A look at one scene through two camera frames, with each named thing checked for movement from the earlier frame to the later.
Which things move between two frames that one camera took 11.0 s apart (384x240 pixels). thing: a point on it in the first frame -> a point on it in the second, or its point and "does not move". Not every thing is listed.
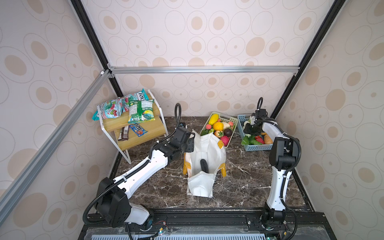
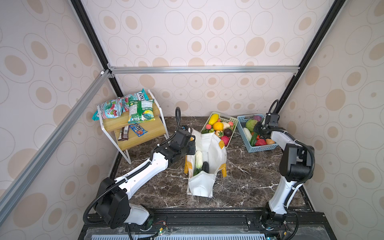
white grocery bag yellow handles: x=201 y=166 does not move
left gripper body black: x=187 y=146 does not move
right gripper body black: x=253 y=129 -> x=262 y=128
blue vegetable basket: x=241 y=118 does not move
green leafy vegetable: x=249 y=139 -> x=196 y=171
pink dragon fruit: x=225 y=139 does not move
